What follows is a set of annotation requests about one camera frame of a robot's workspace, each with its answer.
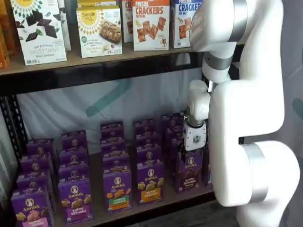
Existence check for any orange pretzel crackers box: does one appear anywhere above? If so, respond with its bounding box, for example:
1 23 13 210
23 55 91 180
121 0 134 44
132 0 170 52

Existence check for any white Sweet Thins box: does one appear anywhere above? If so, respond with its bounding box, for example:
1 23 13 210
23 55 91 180
9 0 68 67
57 0 72 52

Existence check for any black metal shelf rack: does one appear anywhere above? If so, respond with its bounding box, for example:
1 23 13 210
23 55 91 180
0 44 244 227

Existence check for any purple Annie's box green patch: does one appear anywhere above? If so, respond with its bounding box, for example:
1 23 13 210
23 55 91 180
102 170 133 215

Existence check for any white backdrop sheet teal mark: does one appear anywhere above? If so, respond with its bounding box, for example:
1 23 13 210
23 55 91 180
15 53 206 152

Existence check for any purple Annie's box yellow patch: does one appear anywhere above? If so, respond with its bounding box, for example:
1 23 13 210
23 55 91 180
137 163 166 207

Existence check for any blue pretzel crackers box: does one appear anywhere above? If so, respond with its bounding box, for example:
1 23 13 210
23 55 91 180
169 0 204 49

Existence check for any Simple Mills almond bar box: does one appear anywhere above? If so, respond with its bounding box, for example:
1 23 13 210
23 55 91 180
76 5 124 59
77 0 118 9

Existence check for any purple Annie's box pink patch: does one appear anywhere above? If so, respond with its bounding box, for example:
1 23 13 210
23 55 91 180
10 189 55 227

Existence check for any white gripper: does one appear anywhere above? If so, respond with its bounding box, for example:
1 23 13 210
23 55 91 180
177 122 207 164

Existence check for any purple Annie's bunny grahams box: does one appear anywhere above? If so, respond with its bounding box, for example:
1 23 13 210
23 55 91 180
57 178 94 222

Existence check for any plain orange snack box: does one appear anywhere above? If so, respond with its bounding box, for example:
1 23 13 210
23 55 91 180
0 22 11 70
0 0 17 56

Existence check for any purple Annie's box brown patch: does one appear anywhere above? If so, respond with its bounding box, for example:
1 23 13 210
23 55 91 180
176 149 204 193

